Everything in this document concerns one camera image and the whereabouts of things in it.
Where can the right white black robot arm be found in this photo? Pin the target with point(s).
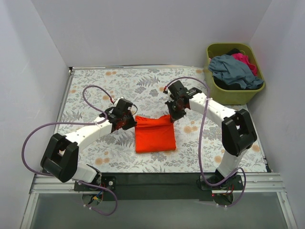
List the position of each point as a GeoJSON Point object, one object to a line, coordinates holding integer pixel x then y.
{"type": "Point", "coordinates": [238, 133]}

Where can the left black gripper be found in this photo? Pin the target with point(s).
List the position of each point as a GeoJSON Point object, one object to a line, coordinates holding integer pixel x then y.
{"type": "Point", "coordinates": [128, 119]}

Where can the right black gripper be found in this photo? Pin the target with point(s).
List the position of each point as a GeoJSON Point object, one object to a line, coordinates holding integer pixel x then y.
{"type": "Point", "coordinates": [175, 112]}

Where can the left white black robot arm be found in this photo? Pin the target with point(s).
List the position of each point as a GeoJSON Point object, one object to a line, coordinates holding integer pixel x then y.
{"type": "Point", "coordinates": [62, 153]}

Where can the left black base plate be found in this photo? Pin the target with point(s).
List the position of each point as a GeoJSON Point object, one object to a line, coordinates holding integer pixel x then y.
{"type": "Point", "coordinates": [108, 182]}

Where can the aluminium frame rail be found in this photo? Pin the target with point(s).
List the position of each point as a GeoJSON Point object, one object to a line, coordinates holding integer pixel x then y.
{"type": "Point", "coordinates": [159, 201]}

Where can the floral patterned table mat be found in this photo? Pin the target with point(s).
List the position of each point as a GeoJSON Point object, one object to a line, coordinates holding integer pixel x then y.
{"type": "Point", "coordinates": [198, 140]}

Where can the pink t-shirt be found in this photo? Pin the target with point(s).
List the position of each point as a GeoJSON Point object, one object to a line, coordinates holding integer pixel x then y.
{"type": "Point", "coordinates": [245, 59]}

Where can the orange t-shirt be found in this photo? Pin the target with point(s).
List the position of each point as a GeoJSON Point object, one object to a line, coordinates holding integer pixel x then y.
{"type": "Point", "coordinates": [154, 135]}

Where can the grey-blue t-shirt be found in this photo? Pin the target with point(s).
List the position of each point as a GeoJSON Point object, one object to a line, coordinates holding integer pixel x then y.
{"type": "Point", "coordinates": [231, 74]}

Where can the olive green plastic bin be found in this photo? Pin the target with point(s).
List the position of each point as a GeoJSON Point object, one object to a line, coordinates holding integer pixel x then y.
{"type": "Point", "coordinates": [230, 97]}

